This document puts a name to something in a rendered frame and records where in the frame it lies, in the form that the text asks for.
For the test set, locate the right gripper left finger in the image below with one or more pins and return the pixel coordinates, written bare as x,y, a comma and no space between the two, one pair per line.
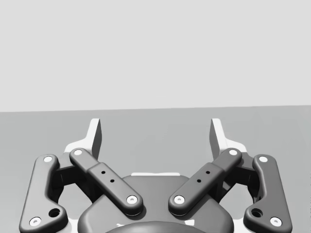
107,179

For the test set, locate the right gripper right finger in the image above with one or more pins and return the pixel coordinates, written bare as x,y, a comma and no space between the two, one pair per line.
204,179

